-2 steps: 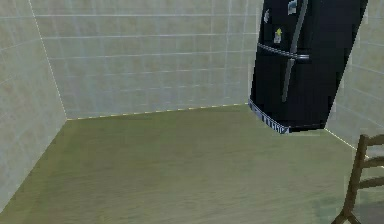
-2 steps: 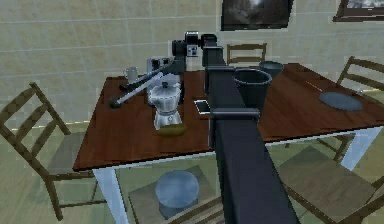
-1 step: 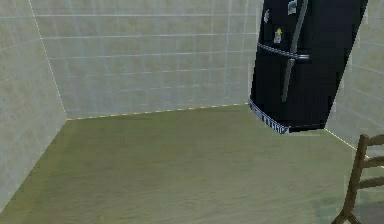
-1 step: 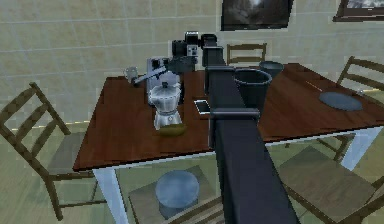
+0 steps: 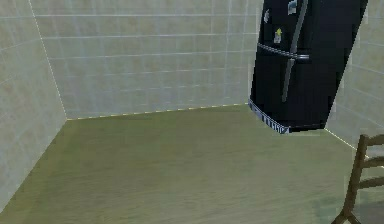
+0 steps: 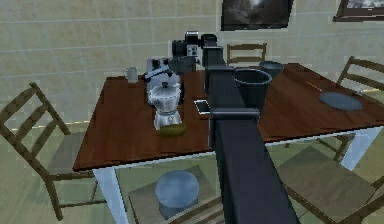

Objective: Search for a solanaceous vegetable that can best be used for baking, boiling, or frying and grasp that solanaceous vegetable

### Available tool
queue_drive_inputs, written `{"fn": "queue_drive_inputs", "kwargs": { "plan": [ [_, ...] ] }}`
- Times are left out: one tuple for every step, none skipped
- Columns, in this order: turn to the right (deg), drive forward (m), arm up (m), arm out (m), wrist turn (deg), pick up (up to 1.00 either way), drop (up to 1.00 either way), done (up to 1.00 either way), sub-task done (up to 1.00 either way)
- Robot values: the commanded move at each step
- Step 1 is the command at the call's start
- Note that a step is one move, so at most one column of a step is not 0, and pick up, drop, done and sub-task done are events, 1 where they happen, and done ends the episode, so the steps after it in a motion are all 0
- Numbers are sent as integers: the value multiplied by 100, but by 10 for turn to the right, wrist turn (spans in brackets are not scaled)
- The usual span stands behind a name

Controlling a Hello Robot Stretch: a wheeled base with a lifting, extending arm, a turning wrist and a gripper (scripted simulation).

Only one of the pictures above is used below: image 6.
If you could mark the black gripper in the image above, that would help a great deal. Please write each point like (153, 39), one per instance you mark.
(181, 63)

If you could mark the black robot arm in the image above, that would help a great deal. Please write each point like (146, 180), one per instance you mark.
(246, 166)

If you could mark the white mug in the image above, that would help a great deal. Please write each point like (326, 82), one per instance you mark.
(131, 75)

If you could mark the silver moka pot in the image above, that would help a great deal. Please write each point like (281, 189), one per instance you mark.
(165, 103)

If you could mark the white mobile phone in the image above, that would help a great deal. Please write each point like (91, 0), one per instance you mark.
(202, 106)

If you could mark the brown table with white legs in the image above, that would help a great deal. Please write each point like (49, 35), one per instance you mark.
(126, 126)

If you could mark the brown wooden chair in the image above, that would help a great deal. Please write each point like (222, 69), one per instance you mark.
(246, 46)
(326, 183)
(143, 203)
(66, 153)
(363, 63)

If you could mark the large dark grey pot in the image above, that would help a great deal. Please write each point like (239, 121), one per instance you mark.
(253, 90)

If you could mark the small dark grey pot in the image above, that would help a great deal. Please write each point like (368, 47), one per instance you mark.
(271, 68)

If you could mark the dark framed painting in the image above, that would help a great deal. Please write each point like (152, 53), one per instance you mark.
(255, 13)

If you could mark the blue grey round stool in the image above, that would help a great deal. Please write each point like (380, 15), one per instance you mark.
(176, 190)

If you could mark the thin brown pencil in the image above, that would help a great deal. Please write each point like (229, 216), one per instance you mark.
(314, 86)

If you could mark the grey round plate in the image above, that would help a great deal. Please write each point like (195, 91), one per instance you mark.
(340, 101)

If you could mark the brown framed window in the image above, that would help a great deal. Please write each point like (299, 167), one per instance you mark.
(360, 11)

